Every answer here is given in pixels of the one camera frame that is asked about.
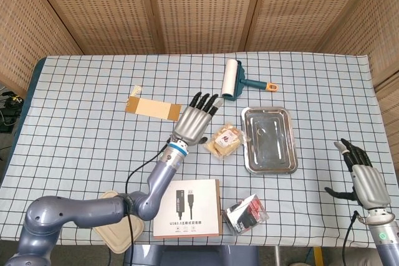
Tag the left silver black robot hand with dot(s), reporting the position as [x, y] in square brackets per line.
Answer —
[191, 122]

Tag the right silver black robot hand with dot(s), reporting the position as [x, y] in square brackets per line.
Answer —
[369, 182]

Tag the bread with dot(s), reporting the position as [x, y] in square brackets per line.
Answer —
[226, 141]

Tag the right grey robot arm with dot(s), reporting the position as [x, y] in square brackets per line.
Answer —
[386, 241]

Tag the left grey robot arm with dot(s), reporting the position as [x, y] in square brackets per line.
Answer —
[78, 210]

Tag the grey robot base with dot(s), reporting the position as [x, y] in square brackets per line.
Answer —
[193, 256]

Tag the stainless steel tray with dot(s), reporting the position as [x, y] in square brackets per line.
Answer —
[269, 141]

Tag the brown cardboard envelope piece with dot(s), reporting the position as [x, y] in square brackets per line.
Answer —
[152, 108]

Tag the blue checkered tablecloth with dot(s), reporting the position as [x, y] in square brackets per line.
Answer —
[93, 154]

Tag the clear box red black parts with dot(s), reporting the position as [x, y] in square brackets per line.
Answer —
[246, 216]

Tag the woven bamboo screen panel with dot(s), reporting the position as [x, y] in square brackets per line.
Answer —
[305, 7]
[205, 7]
[25, 29]
[103, 7]
[377, 29]

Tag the white metal table leg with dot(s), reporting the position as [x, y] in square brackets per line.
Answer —
[276, 256]

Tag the beige pulp food container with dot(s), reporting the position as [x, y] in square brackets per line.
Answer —
[121, 235]

